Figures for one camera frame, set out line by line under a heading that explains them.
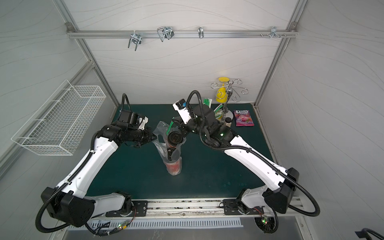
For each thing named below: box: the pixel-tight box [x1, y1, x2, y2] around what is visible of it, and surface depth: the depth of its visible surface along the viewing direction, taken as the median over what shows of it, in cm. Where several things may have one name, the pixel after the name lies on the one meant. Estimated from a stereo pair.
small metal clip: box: [197, 26, 204, 39], surface depth 80 cm
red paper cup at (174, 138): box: [167, 131, 183, 148], surface depth 82 cm
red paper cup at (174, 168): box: [164, 157, 182, 176], surface depth 81 cm
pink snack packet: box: [233, 109, 255, 127], surface depth 110 cm
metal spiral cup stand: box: [210, 78, 250, 119], surface depth 92 cm
